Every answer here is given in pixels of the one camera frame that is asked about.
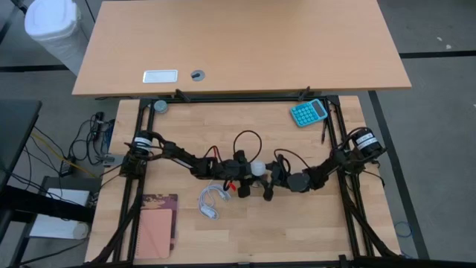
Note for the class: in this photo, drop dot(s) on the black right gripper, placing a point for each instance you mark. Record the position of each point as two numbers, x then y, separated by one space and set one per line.
297 182

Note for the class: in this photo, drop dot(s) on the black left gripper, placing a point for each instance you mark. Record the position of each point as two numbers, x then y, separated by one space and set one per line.
230 169

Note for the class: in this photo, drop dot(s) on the white lightbulb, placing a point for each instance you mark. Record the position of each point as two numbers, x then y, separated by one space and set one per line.
258 168

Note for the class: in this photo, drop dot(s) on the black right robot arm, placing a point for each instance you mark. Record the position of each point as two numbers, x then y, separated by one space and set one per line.
331 167

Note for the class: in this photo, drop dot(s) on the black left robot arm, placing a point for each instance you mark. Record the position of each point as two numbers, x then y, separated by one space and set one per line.
178 154

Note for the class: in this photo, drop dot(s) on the black pen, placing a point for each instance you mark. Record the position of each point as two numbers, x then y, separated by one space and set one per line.
324 132

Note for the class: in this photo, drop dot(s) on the teal calculator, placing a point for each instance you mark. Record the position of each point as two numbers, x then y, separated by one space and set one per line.
308 112

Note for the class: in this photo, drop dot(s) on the dark patterned book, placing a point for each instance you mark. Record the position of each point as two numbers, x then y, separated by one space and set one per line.
160 201

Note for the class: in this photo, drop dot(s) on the black desk clamp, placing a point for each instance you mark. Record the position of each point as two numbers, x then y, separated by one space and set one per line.
182 95
304 94

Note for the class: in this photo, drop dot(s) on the round grey metal disc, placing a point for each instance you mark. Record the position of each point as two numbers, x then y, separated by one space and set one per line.
161 106

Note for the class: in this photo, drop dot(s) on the pink spiral notebook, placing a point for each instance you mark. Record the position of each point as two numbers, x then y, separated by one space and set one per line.
154 234

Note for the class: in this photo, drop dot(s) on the silver rectangular desk plate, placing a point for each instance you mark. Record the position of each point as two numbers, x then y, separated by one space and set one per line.
160 76

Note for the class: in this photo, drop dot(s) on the light wooden desk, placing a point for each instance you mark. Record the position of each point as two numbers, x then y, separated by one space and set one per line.
241 44

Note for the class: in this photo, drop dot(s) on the black power adapter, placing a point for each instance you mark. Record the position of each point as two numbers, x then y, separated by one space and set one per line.
66 167

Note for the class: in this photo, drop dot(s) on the white box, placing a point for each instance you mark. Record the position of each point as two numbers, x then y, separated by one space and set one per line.
56 227

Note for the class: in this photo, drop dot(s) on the black floor beam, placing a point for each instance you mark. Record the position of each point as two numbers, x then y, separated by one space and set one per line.
44 204

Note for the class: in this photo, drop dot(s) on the black side table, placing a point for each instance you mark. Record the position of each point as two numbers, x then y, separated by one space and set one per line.
18 123

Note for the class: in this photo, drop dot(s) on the white trash bin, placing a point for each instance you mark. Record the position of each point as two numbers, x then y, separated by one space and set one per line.
52 22

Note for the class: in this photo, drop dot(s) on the black aluminium table frame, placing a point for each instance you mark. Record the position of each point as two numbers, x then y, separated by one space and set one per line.
238 99

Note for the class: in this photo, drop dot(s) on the grey metal bracket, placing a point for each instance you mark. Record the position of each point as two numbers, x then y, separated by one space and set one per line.
111 160

